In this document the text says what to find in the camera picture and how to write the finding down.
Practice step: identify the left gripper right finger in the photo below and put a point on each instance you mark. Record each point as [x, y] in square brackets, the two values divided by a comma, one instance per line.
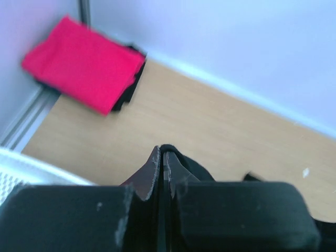
[236, 218]

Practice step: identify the left aluminium corner post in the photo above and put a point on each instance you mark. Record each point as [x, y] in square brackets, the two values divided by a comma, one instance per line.
[84, 11]

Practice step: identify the folded red t shirt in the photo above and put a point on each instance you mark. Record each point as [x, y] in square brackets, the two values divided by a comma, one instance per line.
[83, 64]

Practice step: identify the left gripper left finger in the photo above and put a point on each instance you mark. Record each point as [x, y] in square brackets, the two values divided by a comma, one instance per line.
[84, 217]

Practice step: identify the folded black t shirt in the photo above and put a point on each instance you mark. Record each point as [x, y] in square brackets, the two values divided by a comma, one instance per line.
[127, 94]

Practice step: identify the black t shirt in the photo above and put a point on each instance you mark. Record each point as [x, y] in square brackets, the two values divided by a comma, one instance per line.
[127, 94]
[197, 168]

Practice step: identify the white laundry basket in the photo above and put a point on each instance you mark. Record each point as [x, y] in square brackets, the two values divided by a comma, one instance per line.
[19, 170]

